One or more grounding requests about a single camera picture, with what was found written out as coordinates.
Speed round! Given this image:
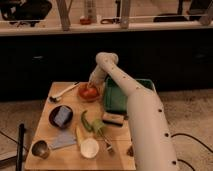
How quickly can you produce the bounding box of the dark round bowl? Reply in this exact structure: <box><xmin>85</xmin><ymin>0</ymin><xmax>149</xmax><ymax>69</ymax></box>
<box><xmin>49</xmin><ymin>105</ymin><xmax>73</xmax><ymax>129</ymax></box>

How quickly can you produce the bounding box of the black pole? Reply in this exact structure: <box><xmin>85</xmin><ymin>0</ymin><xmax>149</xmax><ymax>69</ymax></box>
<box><xmin>16</xmin><ymin>123</ymin><xmax>25</xmax><ymax>171</ymax></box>

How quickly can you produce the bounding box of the white small cup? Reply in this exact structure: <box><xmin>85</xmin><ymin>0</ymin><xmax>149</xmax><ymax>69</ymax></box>
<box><xmin>80</xmin><ymin>138</ymin><xmax>99</xmax><ymax>159</ymax></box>

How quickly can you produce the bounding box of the blue sponge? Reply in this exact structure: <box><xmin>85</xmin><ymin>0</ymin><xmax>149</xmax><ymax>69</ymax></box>
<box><xmin>54</xmin><ymin>106</ymin><xmax>70</xmax><ymax>127</ymax></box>

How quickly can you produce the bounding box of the yellow banana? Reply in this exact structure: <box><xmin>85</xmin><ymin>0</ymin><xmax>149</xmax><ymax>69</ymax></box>
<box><xmin>75</xmin><ymin>125</ymin><xmax>85</xmax><ymax>147</ymax></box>

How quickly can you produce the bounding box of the wooden frame post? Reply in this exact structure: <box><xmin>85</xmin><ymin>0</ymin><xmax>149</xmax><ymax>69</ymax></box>
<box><xmin>56</xmin><ymin>0</ymin><xmax>70</xmax><ymax>31</ymax></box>
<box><xmin>120</xmin><ymin>0</ymin><xmax>131</xmax><ymax>29</ymax></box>

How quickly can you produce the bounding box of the green plastic tray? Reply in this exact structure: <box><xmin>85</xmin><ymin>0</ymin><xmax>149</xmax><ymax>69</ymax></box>
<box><xmin>102</xmin><ymin>77</ymin><xmax>158</xmax><ymax>116</ymax></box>

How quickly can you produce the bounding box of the wooden frame post left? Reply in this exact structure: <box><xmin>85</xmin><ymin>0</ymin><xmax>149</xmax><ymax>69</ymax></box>
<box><xmin>56</xmin><ymin>0</ymin><xmax>70</xmax><ymax>31</ymax></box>

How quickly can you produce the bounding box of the green handled fork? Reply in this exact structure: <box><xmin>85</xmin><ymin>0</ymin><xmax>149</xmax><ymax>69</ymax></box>
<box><xmin>92</xmin><ymin>119</ymin><xmax>115</xmax><ymax>156</ymax></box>

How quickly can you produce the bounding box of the black office chair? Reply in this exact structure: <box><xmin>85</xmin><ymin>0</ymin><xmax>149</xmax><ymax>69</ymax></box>
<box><xmin>0</xmin><ymin>0</ymin><xmax>52</xmax><ymax>27</ymax></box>

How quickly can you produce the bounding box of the black cable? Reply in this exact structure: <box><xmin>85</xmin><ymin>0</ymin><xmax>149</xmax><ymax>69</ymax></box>
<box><xmin>169</xmin><ymin>132</ymin><xmax>213</xmax><ymax>171</ymax></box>

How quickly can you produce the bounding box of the red bowl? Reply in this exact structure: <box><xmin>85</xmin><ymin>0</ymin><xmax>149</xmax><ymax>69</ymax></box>
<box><xmin>78</xmin><ymin>83</ymin><xmax>100</xmax><ymax>102</ymax></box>

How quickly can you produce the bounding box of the wooden frame post middle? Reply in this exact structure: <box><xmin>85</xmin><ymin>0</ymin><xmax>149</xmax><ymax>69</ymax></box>
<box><xmin>120</xmin><ymin>0</ymin><xmax>131</xmax><ymax>29</ymax></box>

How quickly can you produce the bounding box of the grey blue cloth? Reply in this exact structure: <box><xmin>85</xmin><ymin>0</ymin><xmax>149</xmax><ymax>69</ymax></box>
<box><xmin>50</xmin><ymin>131</ymin><xmax>76</xmax><ymax>150</ymax></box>

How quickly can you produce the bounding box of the small red object on ledge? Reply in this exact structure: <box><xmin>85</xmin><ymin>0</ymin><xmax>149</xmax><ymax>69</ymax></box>
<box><xmin>79</xmin><ymin>16</ymin><xmax>92</xmax><ymax>25</ymax></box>

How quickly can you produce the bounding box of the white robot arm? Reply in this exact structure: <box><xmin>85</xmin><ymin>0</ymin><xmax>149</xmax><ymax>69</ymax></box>
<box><xmin>89</xmin><ymin>52</ymin><xmax>179</xmax><ymax>171</ymax></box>

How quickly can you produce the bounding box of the red apple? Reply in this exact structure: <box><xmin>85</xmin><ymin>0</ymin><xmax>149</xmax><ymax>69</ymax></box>
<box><xmin>83</xmin><ymin>88</ymin><xmax>97</xmax><ymax>98</ymax></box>

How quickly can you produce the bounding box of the brown dried cluster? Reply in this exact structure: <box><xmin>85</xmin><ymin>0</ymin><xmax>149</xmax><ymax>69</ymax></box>
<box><xmin>127</xmin><ymin>146</ymin><xmax>134</xmax><ymax>157</ymax></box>

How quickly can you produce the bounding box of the metal cup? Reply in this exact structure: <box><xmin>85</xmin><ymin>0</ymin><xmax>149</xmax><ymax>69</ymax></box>
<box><xmin>32</xmin><ymin>140</ymin><xmax>50</xmax><ymax>159</ymax></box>

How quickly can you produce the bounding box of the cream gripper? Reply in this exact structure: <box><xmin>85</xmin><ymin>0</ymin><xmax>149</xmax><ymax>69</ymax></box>
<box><xmin>88</xmin><ymin>68</ymin><xmax>104</xmax><ymax>87</ymax></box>

